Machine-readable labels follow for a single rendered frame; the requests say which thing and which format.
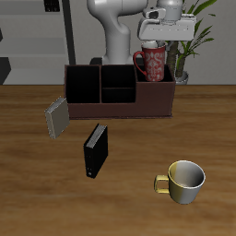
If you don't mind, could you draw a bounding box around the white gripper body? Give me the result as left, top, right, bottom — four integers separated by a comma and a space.
136, 14, 197, 42

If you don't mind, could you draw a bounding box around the red patterned mug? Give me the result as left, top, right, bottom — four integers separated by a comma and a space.
133, 41, 169, 83

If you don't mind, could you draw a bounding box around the dark brown desk caddy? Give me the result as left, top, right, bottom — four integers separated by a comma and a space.
64, 63, 177, 120

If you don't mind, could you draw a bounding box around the yellow and white mug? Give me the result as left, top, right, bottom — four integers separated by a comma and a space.
153, 159, 207, 206

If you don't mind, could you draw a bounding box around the green pot plant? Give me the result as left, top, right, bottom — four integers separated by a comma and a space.
166, 0, 218, 86

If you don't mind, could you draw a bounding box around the black box on shelf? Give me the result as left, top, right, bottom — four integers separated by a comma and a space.
43, 0, 61, 13

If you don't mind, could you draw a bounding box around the white shelf unit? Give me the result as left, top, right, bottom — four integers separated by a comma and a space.
0, 0, 77, 86

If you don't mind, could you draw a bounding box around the grey book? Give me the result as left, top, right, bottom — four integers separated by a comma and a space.
44, 96, 71, 140

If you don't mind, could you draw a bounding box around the black book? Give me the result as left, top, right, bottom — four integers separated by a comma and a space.
83, 123, 110, 180

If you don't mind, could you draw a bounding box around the dark grey block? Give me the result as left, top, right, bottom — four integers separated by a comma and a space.
0, 56, 12, 86

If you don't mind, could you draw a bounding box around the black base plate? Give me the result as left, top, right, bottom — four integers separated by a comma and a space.
89, 56, 146, 66

